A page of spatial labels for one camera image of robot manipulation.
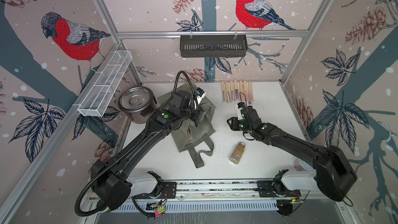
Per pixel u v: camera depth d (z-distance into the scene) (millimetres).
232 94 1113
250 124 646
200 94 640
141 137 456
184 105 569
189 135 922
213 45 1035
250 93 1138
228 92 1141
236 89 1175
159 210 662
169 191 731
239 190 750
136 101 907
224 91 1143
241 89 1163
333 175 412
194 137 910
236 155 796
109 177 381
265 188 727
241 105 762
